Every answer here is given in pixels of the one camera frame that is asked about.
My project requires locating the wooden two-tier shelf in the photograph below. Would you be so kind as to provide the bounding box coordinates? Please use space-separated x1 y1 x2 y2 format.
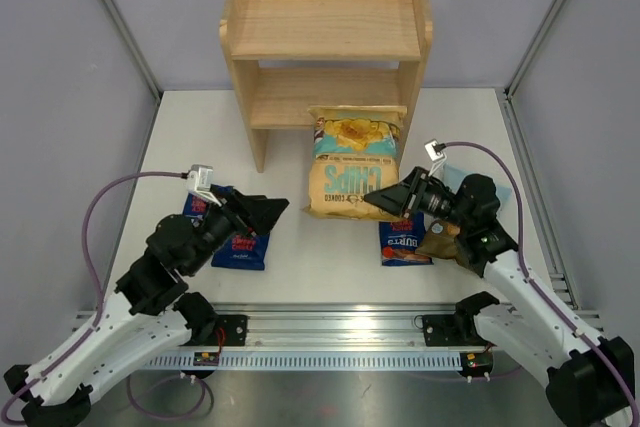
219 0 433 171

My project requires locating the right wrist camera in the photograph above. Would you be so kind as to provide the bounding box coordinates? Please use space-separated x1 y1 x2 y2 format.
424 139 447 177

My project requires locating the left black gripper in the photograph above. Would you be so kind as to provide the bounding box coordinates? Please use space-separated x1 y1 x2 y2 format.
185 187 289 276

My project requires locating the blue Burts bag far left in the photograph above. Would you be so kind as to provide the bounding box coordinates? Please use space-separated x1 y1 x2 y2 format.
182 193 207 223

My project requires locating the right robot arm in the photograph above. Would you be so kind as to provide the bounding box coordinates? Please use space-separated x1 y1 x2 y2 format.
364 168 639 426

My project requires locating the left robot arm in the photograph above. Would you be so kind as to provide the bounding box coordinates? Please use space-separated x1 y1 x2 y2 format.
4 189 289 426

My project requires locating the blue Burts bag right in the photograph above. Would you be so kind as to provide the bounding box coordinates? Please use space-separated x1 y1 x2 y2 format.
378 216 433 267

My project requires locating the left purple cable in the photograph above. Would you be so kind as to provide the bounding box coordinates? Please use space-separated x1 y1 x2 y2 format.
2 170 214 421

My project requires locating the light blue cassava chips bag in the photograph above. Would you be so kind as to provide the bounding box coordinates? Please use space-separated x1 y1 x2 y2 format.
414 164 512 268

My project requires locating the blue burts bag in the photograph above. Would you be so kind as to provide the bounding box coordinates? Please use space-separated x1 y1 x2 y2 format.
378 216 433 267
182 193 207 223
211 234 270 271

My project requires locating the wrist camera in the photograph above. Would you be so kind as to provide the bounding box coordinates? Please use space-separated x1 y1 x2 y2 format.
186 164 221 206
424 139 447 177

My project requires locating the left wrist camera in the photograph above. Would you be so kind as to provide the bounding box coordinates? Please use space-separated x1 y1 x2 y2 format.
186 164 221 206

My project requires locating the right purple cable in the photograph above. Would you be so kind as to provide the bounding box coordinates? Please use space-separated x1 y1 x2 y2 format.
442 140 634 423

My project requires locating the yellow kettle chips bag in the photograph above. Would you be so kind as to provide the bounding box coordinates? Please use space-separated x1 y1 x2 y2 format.
306 105 407 222

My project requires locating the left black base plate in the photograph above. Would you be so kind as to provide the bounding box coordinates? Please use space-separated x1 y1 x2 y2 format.
186 314 249 347

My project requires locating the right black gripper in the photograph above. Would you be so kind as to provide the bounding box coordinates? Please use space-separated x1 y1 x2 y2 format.
365 167 471 231

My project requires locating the blue Burts bag centre left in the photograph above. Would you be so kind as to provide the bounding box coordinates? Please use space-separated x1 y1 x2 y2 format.
211 234 270 271

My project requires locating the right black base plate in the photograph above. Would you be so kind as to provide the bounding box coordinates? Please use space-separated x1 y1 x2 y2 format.
421 314 485 347

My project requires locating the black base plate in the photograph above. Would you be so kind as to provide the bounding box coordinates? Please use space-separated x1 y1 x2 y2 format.
186 314 249 347
421 314 485 347

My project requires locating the purple cable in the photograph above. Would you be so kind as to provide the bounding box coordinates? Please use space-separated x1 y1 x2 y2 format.
442 140 634 423
2 170 214 421

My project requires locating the white slotted cable duct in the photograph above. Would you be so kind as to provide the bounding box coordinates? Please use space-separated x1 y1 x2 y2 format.
143 351 462 372

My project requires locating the aluminium mounting rail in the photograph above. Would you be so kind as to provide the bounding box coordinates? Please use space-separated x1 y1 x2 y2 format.
74 302 601 348

